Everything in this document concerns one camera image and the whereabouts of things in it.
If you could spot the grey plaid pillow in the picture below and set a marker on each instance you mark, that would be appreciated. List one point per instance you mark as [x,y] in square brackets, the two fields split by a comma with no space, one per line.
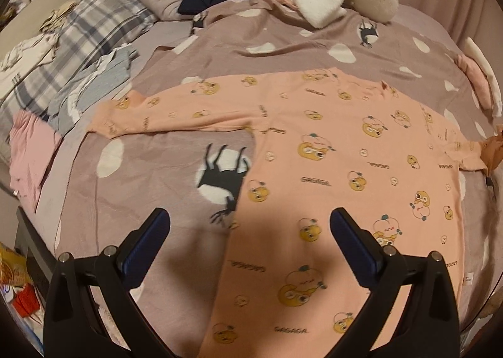
[93,29]

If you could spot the pink folded garment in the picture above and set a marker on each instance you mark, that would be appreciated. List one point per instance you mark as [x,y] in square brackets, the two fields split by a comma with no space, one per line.
[33,143]

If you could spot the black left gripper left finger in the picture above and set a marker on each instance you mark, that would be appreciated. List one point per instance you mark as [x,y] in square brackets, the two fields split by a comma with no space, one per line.
[90,311]

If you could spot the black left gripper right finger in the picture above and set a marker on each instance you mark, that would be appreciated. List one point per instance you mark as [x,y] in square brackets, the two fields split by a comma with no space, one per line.
[429,324]

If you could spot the mauve polka dot deer blanket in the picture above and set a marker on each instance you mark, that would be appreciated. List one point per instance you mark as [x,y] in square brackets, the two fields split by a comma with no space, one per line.
[198,175]

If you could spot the pink cartoon print baby garment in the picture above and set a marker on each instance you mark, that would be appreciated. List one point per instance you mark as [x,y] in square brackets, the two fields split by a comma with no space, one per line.
[324,139]

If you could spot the blue grey folded garment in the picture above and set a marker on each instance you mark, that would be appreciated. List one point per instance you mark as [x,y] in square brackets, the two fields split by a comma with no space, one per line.
[88,86]

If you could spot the pink and white folded cloth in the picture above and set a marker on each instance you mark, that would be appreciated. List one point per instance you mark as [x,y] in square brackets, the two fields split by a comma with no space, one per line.
[473,63]

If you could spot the orange snack package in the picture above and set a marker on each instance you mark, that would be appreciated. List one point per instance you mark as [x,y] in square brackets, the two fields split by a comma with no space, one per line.
[18,291]

